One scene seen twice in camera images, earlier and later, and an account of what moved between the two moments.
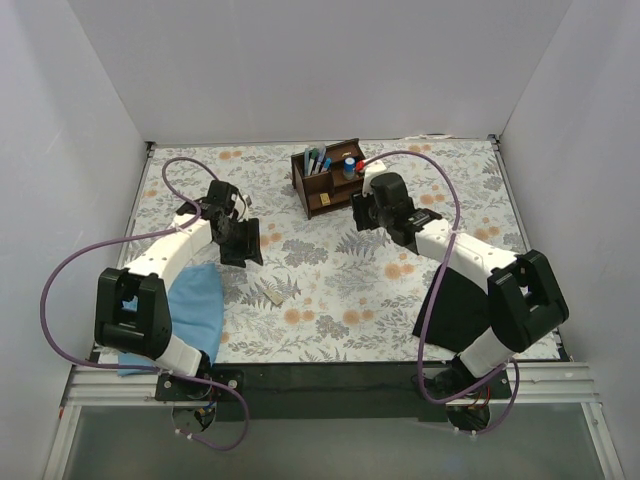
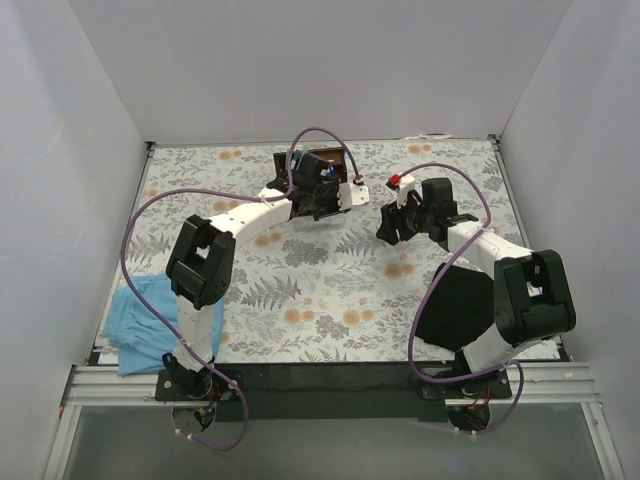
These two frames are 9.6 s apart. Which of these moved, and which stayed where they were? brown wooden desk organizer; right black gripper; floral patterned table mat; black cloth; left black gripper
Moved: right black gripper; left black gripper; brown wooden desk organizer
Stayed: black cloth; floral patterned table mat
